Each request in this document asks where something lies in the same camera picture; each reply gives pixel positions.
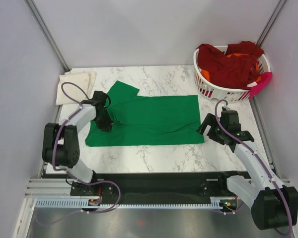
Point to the left aluminium corner post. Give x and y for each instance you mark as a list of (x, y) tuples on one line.
[(47, 34)]

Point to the right aluminium corner post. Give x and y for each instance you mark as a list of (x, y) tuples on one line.
[(271, 22)]

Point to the aluminium corner post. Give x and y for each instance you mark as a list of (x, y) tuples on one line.
[(271, 22), (47, 34)]

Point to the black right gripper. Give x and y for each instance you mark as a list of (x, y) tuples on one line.
[(210, 120)]

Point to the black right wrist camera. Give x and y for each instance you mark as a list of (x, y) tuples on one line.
[(229, 117)]

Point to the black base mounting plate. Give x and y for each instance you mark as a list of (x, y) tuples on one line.
[(159, 187)]

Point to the cream folded t shirt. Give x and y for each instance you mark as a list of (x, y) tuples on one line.
[(80, 87)]

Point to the green t shirt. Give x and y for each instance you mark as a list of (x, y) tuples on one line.
[(144, 120)]

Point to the white slotted cable duct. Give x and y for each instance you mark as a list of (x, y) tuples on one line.
[(215, 203)]

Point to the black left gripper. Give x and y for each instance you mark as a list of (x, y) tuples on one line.
[(107, 124)]

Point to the white plastic laundry basket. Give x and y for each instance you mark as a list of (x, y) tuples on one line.
[(211, 91)]

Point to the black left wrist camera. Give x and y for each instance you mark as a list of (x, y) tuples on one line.
[(100, 96)]

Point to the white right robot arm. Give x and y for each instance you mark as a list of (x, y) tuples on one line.
[(272, 203)]

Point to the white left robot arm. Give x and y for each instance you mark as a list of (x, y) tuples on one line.
[(61, 144)]

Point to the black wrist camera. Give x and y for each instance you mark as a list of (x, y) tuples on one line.
[(100, 96), (229, 117)]

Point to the pink t shirt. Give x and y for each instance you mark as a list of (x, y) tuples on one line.
[(265, 79)]

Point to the dark red t shirt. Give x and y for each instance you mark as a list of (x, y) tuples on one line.
[(233, 72)]

